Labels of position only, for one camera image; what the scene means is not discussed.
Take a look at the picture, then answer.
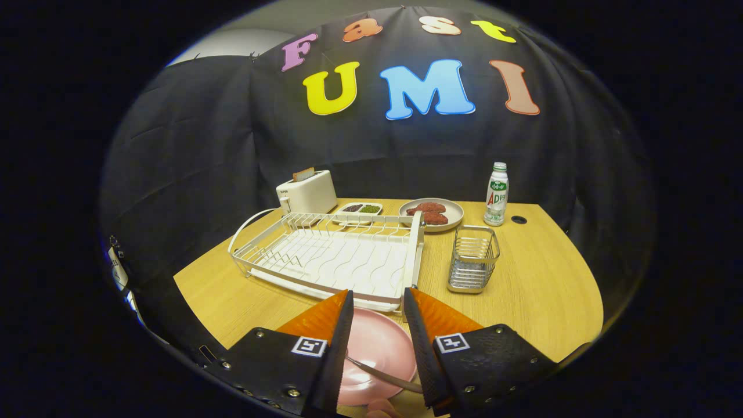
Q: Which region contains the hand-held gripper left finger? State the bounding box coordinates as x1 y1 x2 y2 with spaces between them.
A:
200 289 355 417

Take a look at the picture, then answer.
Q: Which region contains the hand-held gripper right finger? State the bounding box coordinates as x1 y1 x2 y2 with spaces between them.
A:
403 287 559 417

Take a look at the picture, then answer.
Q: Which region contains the metal spoon with wooden handle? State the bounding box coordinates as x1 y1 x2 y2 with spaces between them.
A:
346 354 424 394

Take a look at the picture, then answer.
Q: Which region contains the pink plate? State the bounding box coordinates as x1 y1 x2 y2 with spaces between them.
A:
337 308 419 407

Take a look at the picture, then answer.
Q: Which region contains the metal wire basket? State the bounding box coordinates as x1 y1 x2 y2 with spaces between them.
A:
447 225 501 294

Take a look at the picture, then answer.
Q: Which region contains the white wire dish rack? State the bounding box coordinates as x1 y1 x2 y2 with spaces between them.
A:
228 208 426 315

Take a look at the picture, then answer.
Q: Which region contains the beige plate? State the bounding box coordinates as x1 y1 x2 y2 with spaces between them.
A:
399 199 465 233

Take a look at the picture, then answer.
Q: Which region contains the white divided dish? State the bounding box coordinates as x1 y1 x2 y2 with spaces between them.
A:
332 202 384 226

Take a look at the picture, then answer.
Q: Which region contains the white drip tray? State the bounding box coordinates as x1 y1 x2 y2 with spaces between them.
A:
250 232 413 311

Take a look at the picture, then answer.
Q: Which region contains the white drink bottle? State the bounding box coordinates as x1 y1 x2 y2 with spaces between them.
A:
484 162 510 227

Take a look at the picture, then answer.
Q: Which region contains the white toaster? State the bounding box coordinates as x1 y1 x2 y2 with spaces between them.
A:
276 170 338 217

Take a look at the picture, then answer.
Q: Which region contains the white printed tag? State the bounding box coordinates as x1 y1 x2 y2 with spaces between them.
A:
108 246 129 292

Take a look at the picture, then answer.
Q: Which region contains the black backdrop cloth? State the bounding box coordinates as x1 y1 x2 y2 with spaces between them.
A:
99 6 657 361

